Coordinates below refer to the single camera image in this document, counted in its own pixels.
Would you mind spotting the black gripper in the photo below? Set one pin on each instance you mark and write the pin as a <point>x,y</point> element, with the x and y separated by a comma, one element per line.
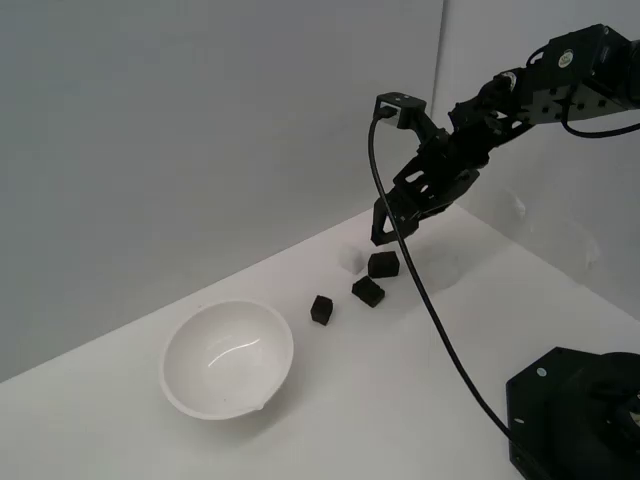
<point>435,175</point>

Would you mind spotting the black foam cube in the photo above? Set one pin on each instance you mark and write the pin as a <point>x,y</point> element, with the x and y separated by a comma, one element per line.
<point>384,266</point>
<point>322,310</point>
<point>368,292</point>

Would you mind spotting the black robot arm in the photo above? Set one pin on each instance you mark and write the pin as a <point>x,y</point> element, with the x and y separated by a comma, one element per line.
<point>575,75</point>

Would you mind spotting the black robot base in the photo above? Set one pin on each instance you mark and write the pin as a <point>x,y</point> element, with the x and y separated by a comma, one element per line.
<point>565,415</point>

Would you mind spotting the white bowl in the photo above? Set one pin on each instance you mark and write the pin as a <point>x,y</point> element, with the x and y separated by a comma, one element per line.
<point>225,360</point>

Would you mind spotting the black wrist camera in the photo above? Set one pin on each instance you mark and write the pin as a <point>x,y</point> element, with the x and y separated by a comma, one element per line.
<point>402,106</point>

